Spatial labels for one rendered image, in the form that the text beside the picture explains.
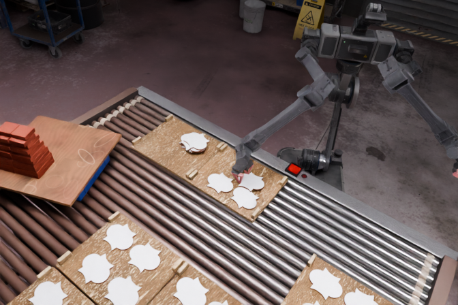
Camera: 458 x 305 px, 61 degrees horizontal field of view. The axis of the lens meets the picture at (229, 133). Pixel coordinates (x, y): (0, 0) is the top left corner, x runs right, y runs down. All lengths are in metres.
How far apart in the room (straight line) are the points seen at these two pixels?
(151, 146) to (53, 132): 0.52
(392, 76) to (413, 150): 2.35
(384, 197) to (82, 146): 2.46
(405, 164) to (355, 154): 0.45
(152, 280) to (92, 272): 0.25
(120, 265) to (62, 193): 0.43
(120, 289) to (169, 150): 0.82
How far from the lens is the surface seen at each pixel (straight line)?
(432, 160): 4.11
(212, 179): 2.02
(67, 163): 2.06
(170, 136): 2.27
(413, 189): 3.72
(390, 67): 1.85
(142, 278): 1.72
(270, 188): 2.03
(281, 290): 1.75
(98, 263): 1.78
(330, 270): 1.82
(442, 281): 1.98
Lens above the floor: 2.44
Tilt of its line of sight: 41 degrees down
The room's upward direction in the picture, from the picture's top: 5 degrees clockwise
